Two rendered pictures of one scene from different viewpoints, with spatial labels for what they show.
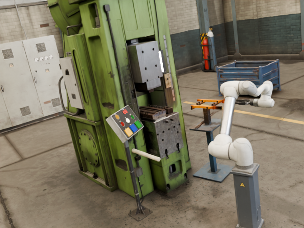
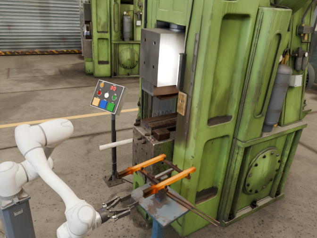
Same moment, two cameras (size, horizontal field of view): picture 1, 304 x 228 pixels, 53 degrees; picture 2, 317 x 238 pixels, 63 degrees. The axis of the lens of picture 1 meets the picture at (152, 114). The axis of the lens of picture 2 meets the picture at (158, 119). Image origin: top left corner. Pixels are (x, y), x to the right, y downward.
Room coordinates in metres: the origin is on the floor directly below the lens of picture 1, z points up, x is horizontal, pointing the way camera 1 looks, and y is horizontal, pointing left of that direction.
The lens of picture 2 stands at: (3.56, -2.13, 1.99)
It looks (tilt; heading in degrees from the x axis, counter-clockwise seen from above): 25 degrees down; 94
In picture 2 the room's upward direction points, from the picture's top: 4 degrees clockwise
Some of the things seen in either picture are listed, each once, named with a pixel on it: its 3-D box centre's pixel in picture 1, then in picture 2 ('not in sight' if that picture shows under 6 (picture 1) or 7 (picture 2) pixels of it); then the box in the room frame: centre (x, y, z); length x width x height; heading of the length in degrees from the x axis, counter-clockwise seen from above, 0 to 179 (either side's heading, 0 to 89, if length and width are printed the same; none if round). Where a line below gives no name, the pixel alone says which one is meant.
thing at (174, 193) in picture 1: (174, 188); (137, 209); (3.27, -0.11, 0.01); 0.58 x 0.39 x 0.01; 127
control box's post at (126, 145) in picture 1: (131, 169); (113, 140); (2.92, 0.32, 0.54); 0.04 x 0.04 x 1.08; 37
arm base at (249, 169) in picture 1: (245, 163); (12, 194); (2.43, -0.74, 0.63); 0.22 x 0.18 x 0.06; 141
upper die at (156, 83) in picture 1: (142, 83); (168, 84); (3.48, 0.05, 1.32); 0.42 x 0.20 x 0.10; 37
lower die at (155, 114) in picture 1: (147, 112); (165, 122); (3.48, 0.05, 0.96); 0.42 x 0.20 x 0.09; 37
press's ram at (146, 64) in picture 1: (141, 61); (173, 56); (3.51, 0.01, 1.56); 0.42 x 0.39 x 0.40; 37
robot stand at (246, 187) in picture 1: (247, 197); (18, 225); (2.42, -0.73, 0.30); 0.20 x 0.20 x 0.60; 51
